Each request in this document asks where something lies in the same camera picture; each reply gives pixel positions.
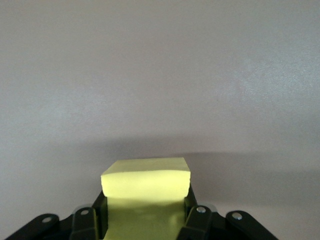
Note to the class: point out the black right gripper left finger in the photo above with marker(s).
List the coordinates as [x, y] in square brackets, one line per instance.
[80, 225]

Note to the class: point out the yellow foam cube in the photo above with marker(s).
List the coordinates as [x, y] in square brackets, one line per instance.
[145, 182]

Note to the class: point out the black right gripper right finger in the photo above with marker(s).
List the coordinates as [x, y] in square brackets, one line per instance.
[202, 222]

